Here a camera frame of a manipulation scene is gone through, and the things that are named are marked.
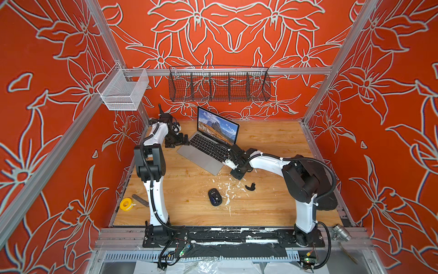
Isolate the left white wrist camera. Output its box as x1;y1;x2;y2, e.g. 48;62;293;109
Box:
172;123;181;134

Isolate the black wireless mouse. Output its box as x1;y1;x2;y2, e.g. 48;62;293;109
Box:
208;188;222;207

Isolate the grey metal fitting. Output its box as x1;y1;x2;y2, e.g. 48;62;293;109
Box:
333;224;352;242

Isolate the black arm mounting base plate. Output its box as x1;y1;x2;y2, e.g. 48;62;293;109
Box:
142;225;326;249

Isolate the silver open laptop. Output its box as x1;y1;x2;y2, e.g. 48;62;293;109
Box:
177;106;240;175

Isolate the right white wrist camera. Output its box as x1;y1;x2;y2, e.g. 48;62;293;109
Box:
223;159;238;170

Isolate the white slotted cable duct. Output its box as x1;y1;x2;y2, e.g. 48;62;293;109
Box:
101;250;300;263

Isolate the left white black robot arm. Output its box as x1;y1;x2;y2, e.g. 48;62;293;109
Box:
134;106;189;232

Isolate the clear plastic wall bin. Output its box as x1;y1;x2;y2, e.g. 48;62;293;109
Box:
97;62;149;111

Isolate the yellow tape roll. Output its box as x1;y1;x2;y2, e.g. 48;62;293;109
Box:
119;198;135;212

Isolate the black wire wall basket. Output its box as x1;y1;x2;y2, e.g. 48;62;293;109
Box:
168;65;271;102

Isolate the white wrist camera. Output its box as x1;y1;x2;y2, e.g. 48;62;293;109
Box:
172;123;181;134
223;159;238;170

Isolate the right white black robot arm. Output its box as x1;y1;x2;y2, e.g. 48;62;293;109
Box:
213;144;336;247

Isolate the small green circuit board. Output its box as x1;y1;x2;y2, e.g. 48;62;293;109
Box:
300;251;319;267

